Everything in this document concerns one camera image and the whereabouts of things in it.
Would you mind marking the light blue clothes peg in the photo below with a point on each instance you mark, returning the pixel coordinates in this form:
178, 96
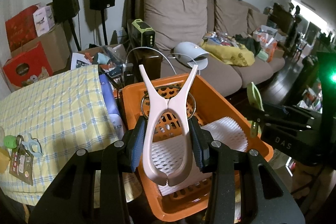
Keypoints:
25, 144

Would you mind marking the brown cardboard box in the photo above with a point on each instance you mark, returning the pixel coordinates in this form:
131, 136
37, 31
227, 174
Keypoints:
57, 48

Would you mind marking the gold foil packet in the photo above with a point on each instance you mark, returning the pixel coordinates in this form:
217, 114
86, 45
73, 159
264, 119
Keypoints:
22, 169

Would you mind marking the dark brown wooden box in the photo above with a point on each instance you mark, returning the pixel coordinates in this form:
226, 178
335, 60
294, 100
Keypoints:
152, 66

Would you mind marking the small white box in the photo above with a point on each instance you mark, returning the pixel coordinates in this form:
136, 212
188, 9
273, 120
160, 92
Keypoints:
43, 22

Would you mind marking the white foam net sheet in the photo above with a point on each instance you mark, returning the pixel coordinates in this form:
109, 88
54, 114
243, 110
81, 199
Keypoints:
225, 132

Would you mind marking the yellow cloth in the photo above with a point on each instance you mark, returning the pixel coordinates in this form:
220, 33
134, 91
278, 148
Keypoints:
231, 56

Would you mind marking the white curved device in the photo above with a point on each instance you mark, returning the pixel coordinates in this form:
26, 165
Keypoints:
189, 49

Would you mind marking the green clothes peg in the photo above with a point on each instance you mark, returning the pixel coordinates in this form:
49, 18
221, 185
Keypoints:
254, 96

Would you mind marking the black cloth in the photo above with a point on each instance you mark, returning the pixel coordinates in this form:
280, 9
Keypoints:
249, 43

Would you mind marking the purple white packet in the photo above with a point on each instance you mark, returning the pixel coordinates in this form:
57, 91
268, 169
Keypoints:
110, 106

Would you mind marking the yellow checked blanket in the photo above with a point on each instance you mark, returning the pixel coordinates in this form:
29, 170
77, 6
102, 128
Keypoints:
65, 108

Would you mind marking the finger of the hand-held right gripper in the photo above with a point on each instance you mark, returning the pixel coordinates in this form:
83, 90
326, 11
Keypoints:
275, 120
288, 110

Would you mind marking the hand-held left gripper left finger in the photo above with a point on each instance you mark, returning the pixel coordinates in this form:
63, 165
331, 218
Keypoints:
137, 145

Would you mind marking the pink clothes peg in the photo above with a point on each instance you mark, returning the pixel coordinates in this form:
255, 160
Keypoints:
155, 121

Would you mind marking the red patterned gift box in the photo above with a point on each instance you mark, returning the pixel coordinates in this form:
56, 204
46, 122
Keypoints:
21, 29

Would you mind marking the clear jar with yellow lid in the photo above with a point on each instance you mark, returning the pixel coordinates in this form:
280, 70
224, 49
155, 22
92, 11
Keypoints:
3, 161

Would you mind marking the medium brown sofa cushion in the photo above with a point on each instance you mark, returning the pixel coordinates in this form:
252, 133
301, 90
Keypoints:
231, 16

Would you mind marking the small brown sofa cushion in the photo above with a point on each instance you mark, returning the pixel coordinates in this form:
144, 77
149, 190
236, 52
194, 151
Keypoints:
256, 22

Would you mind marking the red box with round label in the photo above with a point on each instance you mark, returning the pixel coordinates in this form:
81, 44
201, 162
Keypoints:
34, 61

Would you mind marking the brown sofa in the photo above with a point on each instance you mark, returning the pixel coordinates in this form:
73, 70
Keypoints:
218, 79

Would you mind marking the cluttered cardboard box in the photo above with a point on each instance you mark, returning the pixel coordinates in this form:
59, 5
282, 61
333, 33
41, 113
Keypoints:
86, 61

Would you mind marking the pile of packets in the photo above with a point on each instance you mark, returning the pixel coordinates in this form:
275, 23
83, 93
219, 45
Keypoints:
265, 40

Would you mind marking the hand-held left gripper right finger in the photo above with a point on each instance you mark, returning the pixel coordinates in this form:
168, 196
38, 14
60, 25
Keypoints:
197, 145

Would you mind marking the green black power station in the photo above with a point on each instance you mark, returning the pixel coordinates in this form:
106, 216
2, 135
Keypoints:
143, 35

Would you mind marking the orange plastic basket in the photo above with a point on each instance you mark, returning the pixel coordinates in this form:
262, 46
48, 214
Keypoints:
131, 103

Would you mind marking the dark wooden cabinet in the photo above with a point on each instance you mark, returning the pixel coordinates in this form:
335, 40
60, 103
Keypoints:
283, 19

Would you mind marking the large brown sofa cushion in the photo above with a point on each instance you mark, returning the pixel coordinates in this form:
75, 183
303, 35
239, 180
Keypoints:
176, 14

